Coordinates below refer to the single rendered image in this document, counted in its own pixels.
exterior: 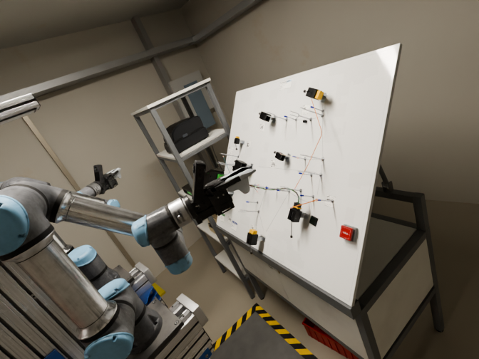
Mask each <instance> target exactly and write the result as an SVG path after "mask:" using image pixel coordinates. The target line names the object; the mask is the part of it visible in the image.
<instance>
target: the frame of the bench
mask: <svg viewBox="0 0 479 359"><path fill-rule="evenodd" d="M371 217H373V218H377V219H381V220H384V221H388V222H393V223H395V224H400V225H404V226H407V227H411V228H414V229H417V225H416V223H413V222H407V221H404V220H401V219H396V218H393V217H387V216H384V215H381V214H376V213H373V212H372V213H371ZM425 239H426V241H427V246H428V254H429V259H430V264H431V273H432V277H433V287H432V288H431V290H430V291H429V292H428V294H427V295H426V297H425V298H424V300H423V301H422V302H421V304H420V306H419V307H418V308H417V310H416V311H415V313H414V314H413V315H412V317H411V319H410V320H409V321H408V322H407V324H406V326H405V327H404V329H403V330H402V331H401V333H400V334H399V336H398V337H397V339H396V340H395V341H394V343H393V345H392V346H391V347H390V348H389V350H388V352H387V353H386V354H385V356H384V357H383V359H391V358H392V356H393V354H394V353H395V352H396V350H397V349H398V347H399V345H400V344H401V343H402V341H403V339H404V338H405V337H406V336H407V334H408V332H409V331H410V329H411V328H412V327H413V325H414V323H415V322H416V321H417V319H418V317H419V316H420V315H421V314H422V312H423V310H424V309H425V307H426V306H427V305H428V303H429V302H430V305H431V313H432V317H433V325H434V328H435V329H436V330H437V331H438V332H443V329H444V328H445V327H444V322H443V312H442V308H441V298H440V294H439V288H438V279H437V274H436V265H435V260H434V255H433V246H432V241H431V231H430V227H429V228H428V229H427V230H426V231H424V230H420V229H417V230H416V231H415V232H414V233H413V235H412V236H411V237H410V239H409V240H408V241H407V242H406V243H405V244H404V245H403V247H402V248H401V249H400V250H399V252H398V253H397V254H396V255H395V256H394V257H393V258H392V260H391V261H390V262H389V263H388V265H387V266H386V267H385V269H384V270H383V271H382V272H381V273H380V274H379V275H378V277H377V278H376V279H375V280H374V282H373V283H372V284H371V285H370V286H369V287H368V288H367V290H366V291H365V292H364V294H363V295H362V296H361V297H360V299H359V300H358V301H359V305H360V307H361V312H360V313H359V315H358V316H357V317H356V318H355V320H356V324H357V326H358V329H359V332H360V334H361V338H362V341H363V343H364V347H365V349H366V353H367V356H368V358H369V359H381V356H380V352H379V350H378V346H377V344H376V339H375V337H374V332H373V330H372V327H371V324H370V320H369V317H368V314H367V312H368V311H369V309H370V308H371V307H372V305H374V304H375V302H376V301H377V300H378V298H379V297H380V296H381V294H382V293H383V292H384V291H385V290H386V288H387V287H388V285H389V284H390V283H391V282H392V280H394V278H395V277H396V275H397V274H398V273H399V271H400V270H401V269H402V268H403V267H404V266H405V264H406V263H407V262H408V260H409V259H410V258H411V257H412V256H413V254H414V253H415V252H416V250H417V249H418V248H419V246H420V245H421V244H422V243H423V241H424V240H425ZM229 241H230V243H231V245H232V248H233V249H234V250H235V248H234V246H233V244H232V242H231V240H230V239H229ZM235 253H236V255H237V257H238V259H239V261H240V263H241V264H242V266H243V268H244V270H245V272H246V274H247V276H248V278H249V279H250V281H251V283H252V285H253V287H254V289H255V291H256V293H257V295H258V296H259V298H260V299H261V300H262V299H264V294H263V293H262V290H261V288H260V287H259V284H258V283H257V280H258V281H260V282H261V283H263V284H264V285H265V286H266V287H267V288H269V289H270V290H271V291H273V292H274V293H275V294H277V295H278V296H279V297H280V298H282V299H283V300H284V301H286V302H287V303H288V304H289V305H290V306H292V307H293V308H295V309H296V310H297V311H298V312H300V313H301V314H302V315H303V316H305V317H306V318H308V319H309V320H310V321H311V322H312V323H314V324H315V325H316V326H318V327H319V328H320V329H322V330H323V331H324V332H325V333H327V334H328V335H330V336H331V337H332V338H333V339H334V340H336V341H337V342H338V343H340V344H341V345H342V346H344V347H345V348H346V349H347V350H349V351H350V352H351V353H353V354H354V355H355V356H356V357H357V358H359V359H364V358H362V357H361V356H360V355H359V354H358V353H356V352H355V351H353V350H352V349H351V348H350V347H349V346H347V345H346V344H344V343H343V342H341V341H340V340H339V339H338V338H337V337H335V336H334V335H332V334H331V333H330V332H328V331H327V330H326V329H325V328H323V327H322V326H321V325H319V324H318V323H317V322H316V321H314V320H313V319H312V318H310V317H309V316H308V315H307V314H305V313H304V312H302V311H301V310H299V309H298V308H297V307H296V306H295V305H293V304H292V303H291V302H289V301H288V300H287V299H286V298H284V297H283V296H281V295H280V294H279V293H277V292H276V291H275V290H274V289H272V288H271V287H270V286H268V285H267V284H266V283H265V282H263V281H262V280H260V279H259V278H258V277H256V276H255V275H254V274H253V273H251V272H250V271H248V270H247V269H246V268H245V267H244V265H243V263H242V261H241V259H240V257H239V255H238V253H237V251H236V250H235ZM256 279H257V280H256Z"/></svg>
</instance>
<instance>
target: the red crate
mask: <svg viewBox="0 0 479 359"><path fill-rule="evenodd" d="M302 325H304V327H305V329H306V331H307V333H308V335H309V336H310V337H312V338H314V339H315V340H317V341H318V342H320V343H323V344H324V345H326V346H327V347H329V348H331V349H332V350H335V351H336V352H338V353H339V354H341V355H343V356H345V357H346V358H348V359H359V358H357V357H356V356H355V355H354V354H353V353H351V352H350V351H349V350H347V349H346V348H345V347H344V346H342V345H341V344H340V343H338V342H337V341H336V340H334V339H333V338H332V337H331V336H330V335H328V334H327V333H325V332H324V331H323V330H322V329H320V328H319V327H318V326H316V325H315V324H314V323H312V322H311V321H310V320H309V319H308V318H305V319H304V320H303V322H302Z"/></svg>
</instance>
